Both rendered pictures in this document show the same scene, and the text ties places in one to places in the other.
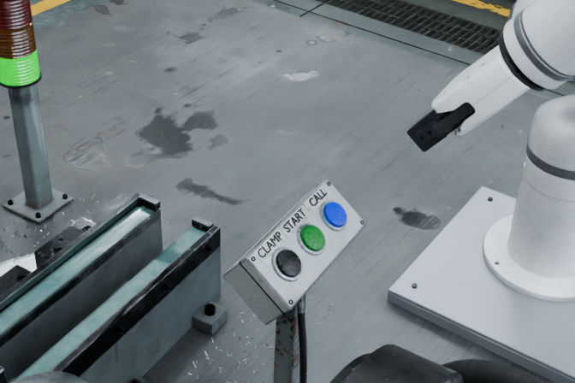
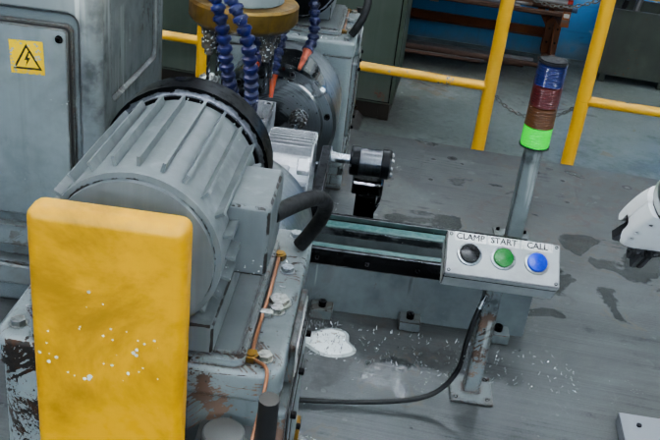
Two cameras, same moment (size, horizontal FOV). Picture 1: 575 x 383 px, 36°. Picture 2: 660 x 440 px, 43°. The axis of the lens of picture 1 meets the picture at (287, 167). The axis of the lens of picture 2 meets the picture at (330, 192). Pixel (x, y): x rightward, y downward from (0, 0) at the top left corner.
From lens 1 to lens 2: 0.86 m
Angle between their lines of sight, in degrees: 54
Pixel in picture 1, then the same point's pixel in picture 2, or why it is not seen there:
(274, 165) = not seen: outside the picture
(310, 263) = (486, 267)
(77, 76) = not seen: hidden behind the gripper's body
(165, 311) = (462, 295)
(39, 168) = (519, 213)
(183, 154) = (634, 280)
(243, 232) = (594, 330)
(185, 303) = not seen: hidden behind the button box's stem
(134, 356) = (424, 302)
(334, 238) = (521, 272)
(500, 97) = (639, 216)
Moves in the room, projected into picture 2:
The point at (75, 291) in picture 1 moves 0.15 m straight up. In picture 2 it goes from (433, 252) to (447, 181)
